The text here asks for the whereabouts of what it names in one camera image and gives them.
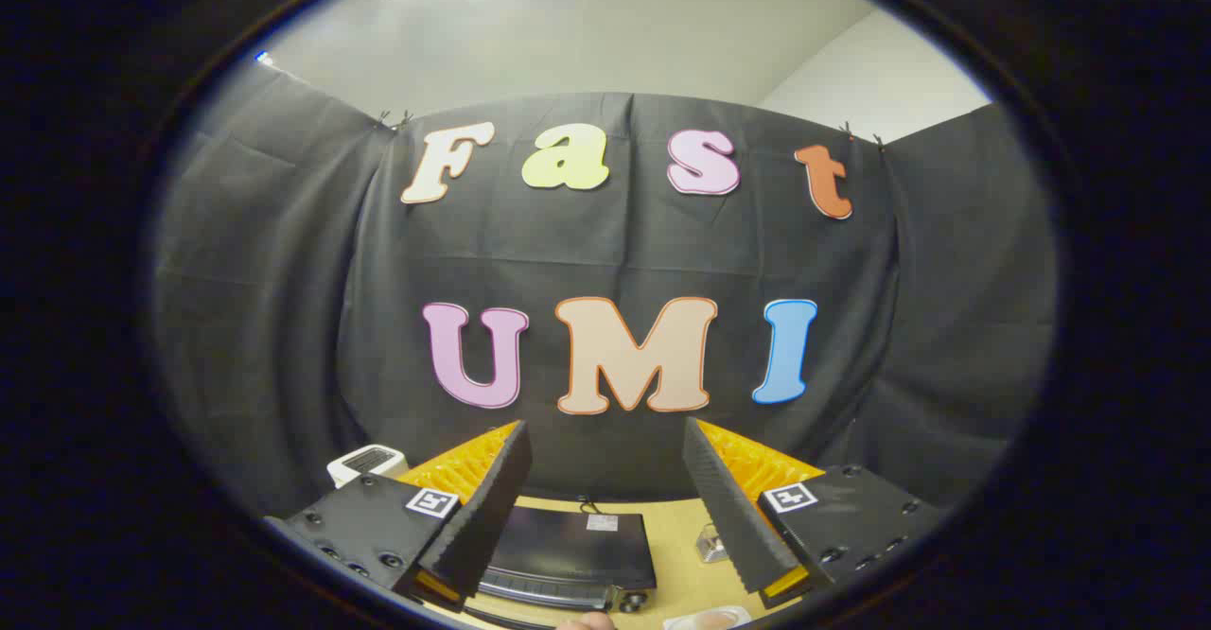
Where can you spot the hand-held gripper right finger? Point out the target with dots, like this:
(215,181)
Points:
(724,507)

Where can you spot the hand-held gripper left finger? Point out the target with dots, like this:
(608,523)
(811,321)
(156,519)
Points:
(482,516)

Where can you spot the black toaster oven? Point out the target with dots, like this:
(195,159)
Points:
(568,540)

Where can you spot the white plastic toaster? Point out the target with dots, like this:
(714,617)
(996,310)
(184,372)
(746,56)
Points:
(364,464)

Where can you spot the white square plate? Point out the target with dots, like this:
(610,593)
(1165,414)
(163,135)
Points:
(679,621)

